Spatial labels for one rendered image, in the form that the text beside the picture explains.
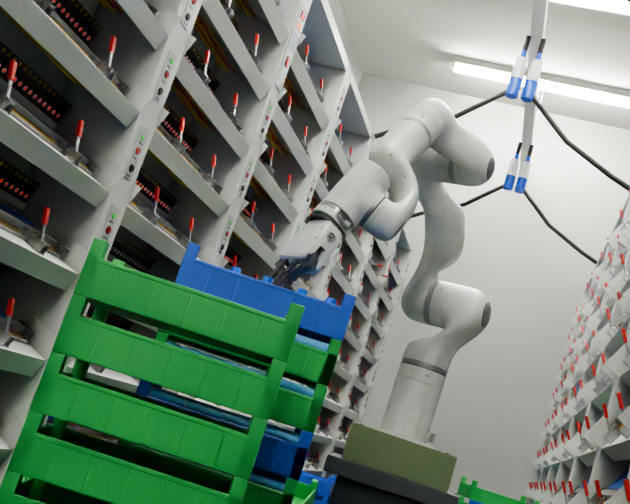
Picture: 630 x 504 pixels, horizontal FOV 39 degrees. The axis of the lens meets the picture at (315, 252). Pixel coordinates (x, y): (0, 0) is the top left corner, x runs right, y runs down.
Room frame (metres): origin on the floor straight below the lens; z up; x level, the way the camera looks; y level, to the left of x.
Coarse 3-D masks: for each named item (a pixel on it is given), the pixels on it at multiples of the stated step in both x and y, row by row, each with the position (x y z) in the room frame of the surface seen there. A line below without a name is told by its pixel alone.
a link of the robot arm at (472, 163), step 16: (416, 112) 1.84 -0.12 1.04; (432, 112) 1.84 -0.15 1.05; (448, 112) 1.88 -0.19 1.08; (432, 128) 1.83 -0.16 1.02; (448, 128) 1.90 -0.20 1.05; (464, 128) 1.95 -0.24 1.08; (432, 144) 1.92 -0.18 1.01; (448, 144) 1.92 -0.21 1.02; (464, 144) 1.93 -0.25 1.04; (480, 144) 1.96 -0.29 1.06; (464, 160) 1.94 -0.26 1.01; (480, 160) 1.95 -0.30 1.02; (464, 176) 1.98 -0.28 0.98; (480, 176) 1.97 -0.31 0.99
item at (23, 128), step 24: (0, 48) 1.63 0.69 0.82; (0, 72) 1.68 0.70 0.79; (24, 72) 1.73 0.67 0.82; (0, 96) 1.49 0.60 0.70; (24, 96) 1.78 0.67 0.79; (48, 96) 1.83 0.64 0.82; (0, 120) 1.49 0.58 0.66; (24, 120) 1.65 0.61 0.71; (48, 120) 1.88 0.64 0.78; (24, 144) 1.58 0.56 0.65; (48, 144) 1.68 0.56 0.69; (72, 144) 1.93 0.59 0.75; (48, 168) 1.68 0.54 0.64; (72, 168) 1.74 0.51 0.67; (96, 168) 1.89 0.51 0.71; (96, 192) 1.87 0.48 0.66
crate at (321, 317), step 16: (192, 256) 1.48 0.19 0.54; (192, 272) 1.48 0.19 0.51; (208, 272) 1.48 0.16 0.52; (224, 272) 1.49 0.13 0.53; (192, 288) 1.48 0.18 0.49; (208, 288) 1.48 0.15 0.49; (224, 288) 1.49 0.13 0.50; (240, 288) 1.49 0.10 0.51; (256, 288) 1.49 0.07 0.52; (272, 288) 1.49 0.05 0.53; (240, 304) 1.49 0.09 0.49; (256, 304) 1.49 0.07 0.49; (272, 304) 1.49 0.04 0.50; (288, 304) 1.49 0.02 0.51; (304, 304) 1.49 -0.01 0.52; (320, 304) 1.49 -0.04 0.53; (352, 304) 1.49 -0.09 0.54; (304, 320) 1.49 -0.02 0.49; (320, 320) 1.49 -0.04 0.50; (336, 320) 1.49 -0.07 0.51; (320, 336) 1.53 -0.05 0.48; (336, 336) 1.49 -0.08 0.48
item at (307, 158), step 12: (276, 108) 2.70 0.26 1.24; (288, 108) 2.85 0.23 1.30; (276, 120) 2.75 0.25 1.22; (288, 120) 2.84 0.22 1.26; (276, 132) 3.10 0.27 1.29; (288, 132) 2.88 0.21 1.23; (276, 144) 3.24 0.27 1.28; (288, 144) 2.95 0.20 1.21; (300, 144) 3.02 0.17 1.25; (300, 156) 3.09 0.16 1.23; (312, 156) 3.26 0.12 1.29; (312, 168) 3.25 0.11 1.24
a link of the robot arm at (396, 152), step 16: (400, 128) 1.80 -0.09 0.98; (416, 128) 1.80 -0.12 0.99; (384, 144) 1.76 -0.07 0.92; (400, 144) 1.76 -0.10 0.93; (416, 144) 1.79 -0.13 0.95; (384, 160) 1.76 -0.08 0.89; (400, 160) 1.75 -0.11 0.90; (416, 160) 1.82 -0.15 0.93; (400, 176) 1.74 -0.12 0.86; (400, 192) 1.74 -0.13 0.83; (416, 192) 1.72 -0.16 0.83; (384, 208) 1.67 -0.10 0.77; (400, 208) 1.69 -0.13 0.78; (368, 224) 1.69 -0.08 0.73; (384, 224) 1.68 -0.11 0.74; (400, 224) 1.68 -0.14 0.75; (384, 240) 1.70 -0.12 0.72
